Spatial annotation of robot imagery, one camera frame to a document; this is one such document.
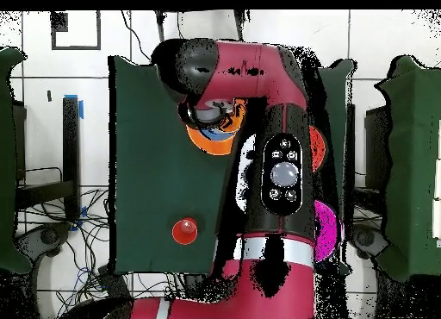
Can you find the shallow red-orange bowl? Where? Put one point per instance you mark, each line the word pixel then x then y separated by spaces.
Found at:
pixel 317 148

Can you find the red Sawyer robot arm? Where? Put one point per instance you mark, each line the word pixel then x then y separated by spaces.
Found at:
pixel 241 298

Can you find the dark green tablecloth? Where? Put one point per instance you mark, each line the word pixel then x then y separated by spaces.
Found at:
pixel 155 181

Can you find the tall red-orange cup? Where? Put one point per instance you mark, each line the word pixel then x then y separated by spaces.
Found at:
pixel 185 231

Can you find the large pink bowl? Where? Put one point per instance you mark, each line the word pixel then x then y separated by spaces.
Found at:
pixel 325 229

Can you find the black tripod leg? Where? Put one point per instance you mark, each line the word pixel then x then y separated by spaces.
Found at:
pixel 159 26
pixel 240 24

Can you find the blue tape piece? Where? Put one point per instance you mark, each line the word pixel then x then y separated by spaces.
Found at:
pixel 81 108

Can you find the black power box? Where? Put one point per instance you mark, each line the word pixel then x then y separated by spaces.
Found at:
pixel 113 281

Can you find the green cloth side table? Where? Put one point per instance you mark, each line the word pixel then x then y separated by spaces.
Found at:
pixel 413 160
pixel 7 160

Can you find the black table frame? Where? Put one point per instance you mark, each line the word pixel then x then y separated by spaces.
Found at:
pixel 373 146
pixel 70 153

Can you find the black square floor frame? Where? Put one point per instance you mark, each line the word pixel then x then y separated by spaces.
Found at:
pixel 75 47

